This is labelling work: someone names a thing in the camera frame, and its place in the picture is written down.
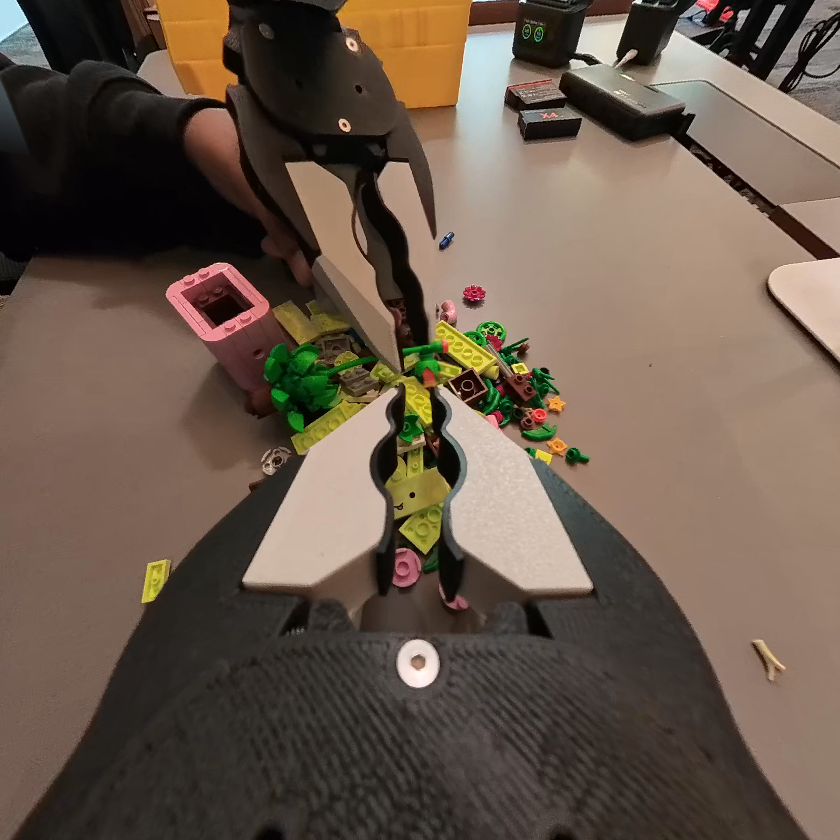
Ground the small lime toy plate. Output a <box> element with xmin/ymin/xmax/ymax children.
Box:
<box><xmin>141</xmin><ymin>559</ymin><xmax>172</xmax><ymax>605</ymax></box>

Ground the black charger case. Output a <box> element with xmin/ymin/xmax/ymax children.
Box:
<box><xmin>616</xmin><ymin>0</ymin><xmax>690</xmax><ymax>67</ymax></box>

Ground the lime face print tile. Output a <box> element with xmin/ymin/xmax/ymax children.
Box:
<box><xmin>384</xmin><ymin>469</ymin><xmax>454</xmax><ymax>519</ymax></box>

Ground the person's left forearm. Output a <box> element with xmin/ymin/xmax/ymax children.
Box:
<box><xmin>0</xmin><ymin>52</ymin><xmax>227</xmax><ymax>263</ymax></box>

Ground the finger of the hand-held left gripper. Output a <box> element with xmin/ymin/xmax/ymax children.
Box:
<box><xmin>284</xmin><ymin>161</ymin><xmax>404</xmax><ymax>374</ymax></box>
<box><xmin>357</xmin><ymin>159</ymin><xmax>441</xmax><ymax>347</ymax></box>

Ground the pile of small toy bricks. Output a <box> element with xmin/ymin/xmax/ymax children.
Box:
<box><xmin>249</xmin><ymin>298</ymin><xmax>592</xmax><ymax>611</ymax></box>

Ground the long wide lime plate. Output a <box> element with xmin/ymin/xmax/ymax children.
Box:
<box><xmin>434</xmin><ymin>320</ymin><xmax>497</xmax><ymax>371</ymax></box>

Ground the person's left hand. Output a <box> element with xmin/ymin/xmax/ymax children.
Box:
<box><xmin>184</xmin><ymin>107</ymin><xmax>317</xmax><ymax>287</ymax></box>

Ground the black flat power box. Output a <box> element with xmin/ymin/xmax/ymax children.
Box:
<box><xmin>558</xmin><ymin>64</ymin><xmax>697</xmax><ymax>142</ymax></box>

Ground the green toy stem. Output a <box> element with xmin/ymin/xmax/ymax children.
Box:
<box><xmin>394</xmin><ymin>338</ymin><xmax>455</xmax><ymax>389</ymax></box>

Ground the pink toy brick pot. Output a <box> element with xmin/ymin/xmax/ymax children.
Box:
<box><xmin>165</xmin><ymin>262</ymin><xmax>290</xmax><ymax>395</ymax></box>

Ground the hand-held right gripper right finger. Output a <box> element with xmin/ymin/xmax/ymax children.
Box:
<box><xmin>432</xmin><ymin>387</ymin><xmax>595</xmax><ymax>611</ymax></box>

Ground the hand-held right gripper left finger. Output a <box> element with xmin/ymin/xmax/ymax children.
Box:
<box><xmin>241</xmin><ymin>385</ymin><xmax>406</xmax><ymax>614</ymax></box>

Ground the tan twig toy piece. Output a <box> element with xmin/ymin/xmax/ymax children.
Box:
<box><xmin>751</xmin><ymin>638</ymin><xmax>787</xmax><ymax>683</ymax></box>

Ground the green leafy brick plant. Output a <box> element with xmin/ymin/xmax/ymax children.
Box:
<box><xmin>262</xmin><ymin>344</ymin><xmax>342</xmax><ymax>431</ymax></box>

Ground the black charger with green lights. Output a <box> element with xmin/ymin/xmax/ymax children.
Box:
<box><xmin>512</xmin><ymin>0</ymin><xmax>592</xmax><ymax>68</ymax></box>

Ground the white desk lamp stand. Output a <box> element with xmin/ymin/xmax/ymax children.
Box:
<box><xmin>768</xmin><ymin>258</ymin><xmax>840</xmax><ymax>364</ymax></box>

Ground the yellow plastic bin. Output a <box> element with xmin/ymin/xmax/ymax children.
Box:
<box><xmin>154</xmin><ymin>0</ymin><xmax>473</xmax><ymax>109</ymax></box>

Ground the black camera battery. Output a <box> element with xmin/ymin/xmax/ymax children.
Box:
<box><xmin>504</xmin><ymin>79</ymin><xmax>568</xmax><ymax>110</ymax></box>
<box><xmin>516</xmin><ymin>107</ymin><xmax>584</xmax><ymax>142</ymax></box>

